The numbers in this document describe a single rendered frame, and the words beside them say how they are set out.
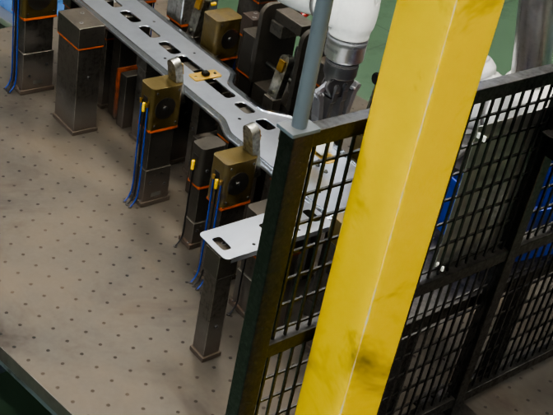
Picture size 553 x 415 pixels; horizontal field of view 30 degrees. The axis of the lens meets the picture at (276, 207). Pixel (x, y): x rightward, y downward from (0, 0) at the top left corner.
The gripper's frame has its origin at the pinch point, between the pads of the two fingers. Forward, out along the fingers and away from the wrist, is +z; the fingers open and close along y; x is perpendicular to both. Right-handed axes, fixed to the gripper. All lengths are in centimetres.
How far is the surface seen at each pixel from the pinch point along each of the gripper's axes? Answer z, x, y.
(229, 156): 3.3, -6.1, 22.3
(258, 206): 9.8, 5.1, 21.2
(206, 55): 8, -57, -7
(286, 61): -1.6, -32.1, -13.5
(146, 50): 8, -65, 7
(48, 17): 14, -102, 16
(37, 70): 31, -102, 19
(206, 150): 8.9, -17.7, 19.5
